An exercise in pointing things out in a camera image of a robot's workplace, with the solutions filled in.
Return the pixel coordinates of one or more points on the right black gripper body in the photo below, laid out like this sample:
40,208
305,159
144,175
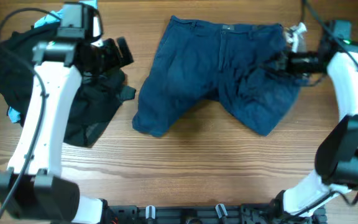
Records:
286,62

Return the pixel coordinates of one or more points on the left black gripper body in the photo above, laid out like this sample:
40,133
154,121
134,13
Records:
107,58

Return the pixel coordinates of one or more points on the dark blue shorts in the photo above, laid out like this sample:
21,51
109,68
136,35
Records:
234,64

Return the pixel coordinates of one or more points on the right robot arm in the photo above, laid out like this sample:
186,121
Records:
335,170

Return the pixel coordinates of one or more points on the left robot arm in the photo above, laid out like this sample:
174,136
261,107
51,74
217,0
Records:
31,188

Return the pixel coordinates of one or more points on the black garment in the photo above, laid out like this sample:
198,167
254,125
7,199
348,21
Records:
95,102

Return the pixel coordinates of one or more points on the light blue garment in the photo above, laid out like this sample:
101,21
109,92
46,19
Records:
48,18

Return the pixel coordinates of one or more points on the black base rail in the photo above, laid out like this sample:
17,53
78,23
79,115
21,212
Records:
218,214

